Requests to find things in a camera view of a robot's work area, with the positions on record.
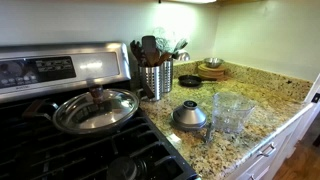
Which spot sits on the small steel bowl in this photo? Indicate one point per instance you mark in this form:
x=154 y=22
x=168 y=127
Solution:
x=213 y=62

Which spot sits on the black cooking spoon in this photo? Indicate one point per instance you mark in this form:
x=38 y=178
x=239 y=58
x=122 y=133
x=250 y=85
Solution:
x=136 y=50

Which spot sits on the under-cabinet light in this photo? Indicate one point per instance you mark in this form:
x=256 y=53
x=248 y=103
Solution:
x=196 y=1

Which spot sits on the steel ladle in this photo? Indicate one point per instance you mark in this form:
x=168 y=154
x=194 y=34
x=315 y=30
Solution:
x=182 y=56

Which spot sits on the dark wooden spatula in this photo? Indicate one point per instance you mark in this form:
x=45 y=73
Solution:
x=150 y=48

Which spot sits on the stainless gas stove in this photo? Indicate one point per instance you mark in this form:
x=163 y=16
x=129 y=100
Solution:
x=50 y=156

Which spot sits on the black switch plate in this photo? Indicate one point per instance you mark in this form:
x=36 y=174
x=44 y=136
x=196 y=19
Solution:
x=315 y=97

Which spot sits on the clear plastic blender jar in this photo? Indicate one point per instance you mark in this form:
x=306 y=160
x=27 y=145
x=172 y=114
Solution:
x=233 y=113

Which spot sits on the glass pan lid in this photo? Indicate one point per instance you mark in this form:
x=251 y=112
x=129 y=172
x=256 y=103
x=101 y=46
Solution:
x=100 y=113

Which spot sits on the stack of round wooden boards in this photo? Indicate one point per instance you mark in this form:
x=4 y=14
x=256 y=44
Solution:
x=210 y=73

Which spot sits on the small black bowl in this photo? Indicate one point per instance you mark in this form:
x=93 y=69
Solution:
x=189 y=81

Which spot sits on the light wooden spoon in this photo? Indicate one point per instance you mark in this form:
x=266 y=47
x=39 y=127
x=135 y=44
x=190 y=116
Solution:
x=164 y=58

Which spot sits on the perforated steel utensil holder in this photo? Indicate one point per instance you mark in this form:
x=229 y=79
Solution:
x=167 y=76
x=150 y=81

